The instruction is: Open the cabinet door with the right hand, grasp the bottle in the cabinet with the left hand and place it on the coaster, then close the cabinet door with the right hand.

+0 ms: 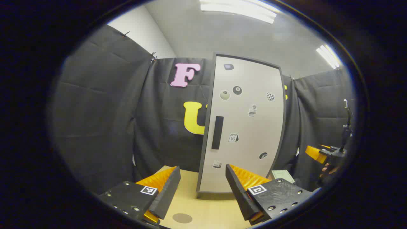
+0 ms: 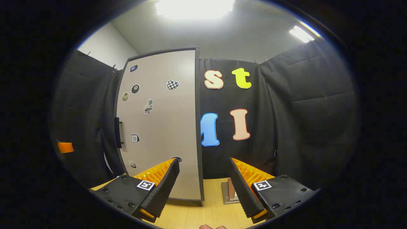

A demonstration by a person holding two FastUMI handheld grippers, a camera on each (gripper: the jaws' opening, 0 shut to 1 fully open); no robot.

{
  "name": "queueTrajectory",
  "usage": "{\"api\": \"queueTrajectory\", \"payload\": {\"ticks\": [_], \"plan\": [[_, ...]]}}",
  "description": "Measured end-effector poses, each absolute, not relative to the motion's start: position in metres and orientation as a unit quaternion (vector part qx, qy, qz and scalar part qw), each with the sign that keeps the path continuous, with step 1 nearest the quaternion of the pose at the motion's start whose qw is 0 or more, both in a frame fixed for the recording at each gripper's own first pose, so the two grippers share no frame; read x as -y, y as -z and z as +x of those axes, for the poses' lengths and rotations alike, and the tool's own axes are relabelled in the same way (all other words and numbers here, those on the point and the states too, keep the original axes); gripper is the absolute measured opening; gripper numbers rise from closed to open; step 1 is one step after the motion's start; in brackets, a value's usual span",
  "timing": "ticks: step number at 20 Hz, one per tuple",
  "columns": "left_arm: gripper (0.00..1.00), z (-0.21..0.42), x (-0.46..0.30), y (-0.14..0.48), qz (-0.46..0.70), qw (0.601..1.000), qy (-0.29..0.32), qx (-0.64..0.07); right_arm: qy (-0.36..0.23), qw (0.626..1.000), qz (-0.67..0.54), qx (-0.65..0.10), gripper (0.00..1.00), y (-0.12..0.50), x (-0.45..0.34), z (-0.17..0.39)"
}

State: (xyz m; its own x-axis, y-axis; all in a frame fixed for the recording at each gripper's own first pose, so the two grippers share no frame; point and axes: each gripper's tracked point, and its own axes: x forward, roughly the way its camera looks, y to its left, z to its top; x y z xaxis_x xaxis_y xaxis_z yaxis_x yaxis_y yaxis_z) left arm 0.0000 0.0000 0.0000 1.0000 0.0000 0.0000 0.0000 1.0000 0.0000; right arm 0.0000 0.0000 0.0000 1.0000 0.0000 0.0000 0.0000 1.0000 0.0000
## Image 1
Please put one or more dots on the light grey cabinet door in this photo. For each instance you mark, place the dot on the light grey cabinet door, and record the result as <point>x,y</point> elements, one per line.
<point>251,133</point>

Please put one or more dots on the grey cabinet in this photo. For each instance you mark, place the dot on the grey cabinet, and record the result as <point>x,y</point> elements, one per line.
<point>203,152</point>

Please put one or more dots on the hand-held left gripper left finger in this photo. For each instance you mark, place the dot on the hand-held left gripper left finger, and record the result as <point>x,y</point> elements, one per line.
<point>167,194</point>

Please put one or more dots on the black backdrop cloth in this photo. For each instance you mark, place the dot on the black backdrop cloth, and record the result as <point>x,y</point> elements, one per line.
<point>101,111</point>

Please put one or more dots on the long ceiling light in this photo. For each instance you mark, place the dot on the long ceiling light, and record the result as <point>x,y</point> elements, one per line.
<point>329,56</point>
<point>238,9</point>

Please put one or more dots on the light green box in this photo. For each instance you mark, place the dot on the light green box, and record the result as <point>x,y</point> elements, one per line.
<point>283,176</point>

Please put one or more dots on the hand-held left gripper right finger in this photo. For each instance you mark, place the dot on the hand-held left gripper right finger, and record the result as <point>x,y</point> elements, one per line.
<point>240,194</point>

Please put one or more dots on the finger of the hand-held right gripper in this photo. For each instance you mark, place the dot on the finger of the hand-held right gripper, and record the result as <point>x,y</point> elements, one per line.
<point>313,152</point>

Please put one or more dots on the round brown coaster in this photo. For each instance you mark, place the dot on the round brown coaster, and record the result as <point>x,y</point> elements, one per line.
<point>182,218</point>

